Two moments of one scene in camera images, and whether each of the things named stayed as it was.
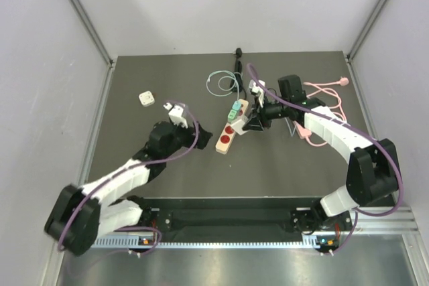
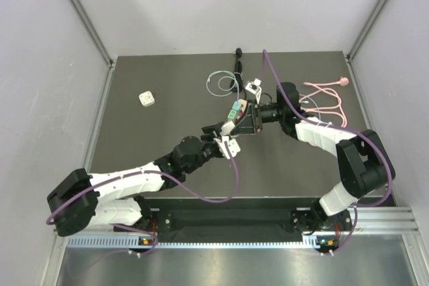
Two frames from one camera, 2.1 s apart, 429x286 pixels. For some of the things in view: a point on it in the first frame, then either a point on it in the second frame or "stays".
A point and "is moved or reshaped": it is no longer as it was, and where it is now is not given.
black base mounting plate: x=238 y=216 stays
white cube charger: x=238 y=125 is moved or reshaped
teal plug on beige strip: x=236 y=105 stays
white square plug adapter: x=146 y=98 stays
